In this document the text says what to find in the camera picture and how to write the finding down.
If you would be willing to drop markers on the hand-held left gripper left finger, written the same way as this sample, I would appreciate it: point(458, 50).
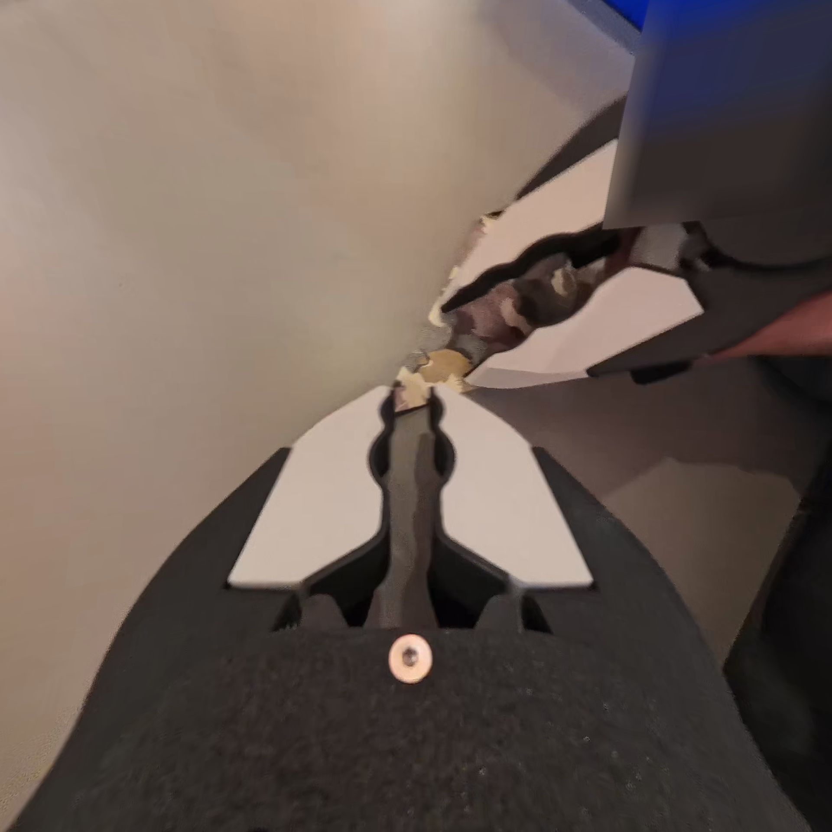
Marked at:
point(312, 513)

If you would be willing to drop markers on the person's right hand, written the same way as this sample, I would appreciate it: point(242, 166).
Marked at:
point(793, 335)

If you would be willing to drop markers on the bird patterned origami paper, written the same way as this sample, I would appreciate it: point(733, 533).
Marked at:
point(507, 305)

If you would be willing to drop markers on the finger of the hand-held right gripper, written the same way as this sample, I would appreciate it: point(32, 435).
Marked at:
point(617, 325)
point(552, 195)

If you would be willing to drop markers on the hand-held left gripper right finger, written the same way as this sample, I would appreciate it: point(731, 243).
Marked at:
point(513, 513)

